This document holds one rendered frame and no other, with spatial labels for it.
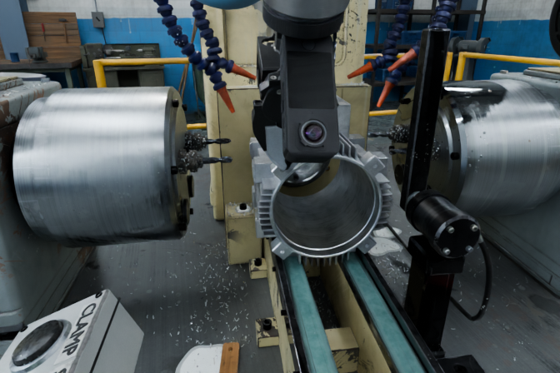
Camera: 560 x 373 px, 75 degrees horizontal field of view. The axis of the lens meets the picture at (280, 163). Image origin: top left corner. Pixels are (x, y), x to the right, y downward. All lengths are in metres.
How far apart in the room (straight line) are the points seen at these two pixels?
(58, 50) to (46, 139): 5.09
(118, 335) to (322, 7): 0.28
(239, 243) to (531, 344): 0.50
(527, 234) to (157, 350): 0.70
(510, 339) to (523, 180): 0.25
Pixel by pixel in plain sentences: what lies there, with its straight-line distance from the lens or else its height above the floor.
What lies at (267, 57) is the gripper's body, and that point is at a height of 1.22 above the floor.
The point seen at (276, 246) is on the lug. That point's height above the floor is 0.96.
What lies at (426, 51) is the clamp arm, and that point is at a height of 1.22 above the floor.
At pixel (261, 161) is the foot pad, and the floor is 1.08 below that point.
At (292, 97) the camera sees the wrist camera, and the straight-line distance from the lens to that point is 0.31.
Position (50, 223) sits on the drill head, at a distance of 0.58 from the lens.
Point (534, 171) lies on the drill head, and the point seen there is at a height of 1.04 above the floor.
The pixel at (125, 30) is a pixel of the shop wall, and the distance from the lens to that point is 5.71.
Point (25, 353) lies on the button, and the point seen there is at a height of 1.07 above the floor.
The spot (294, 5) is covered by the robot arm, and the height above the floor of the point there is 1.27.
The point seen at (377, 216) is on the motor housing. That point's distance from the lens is 0.54.
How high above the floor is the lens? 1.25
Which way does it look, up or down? 20 degrees down
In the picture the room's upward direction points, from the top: straight up
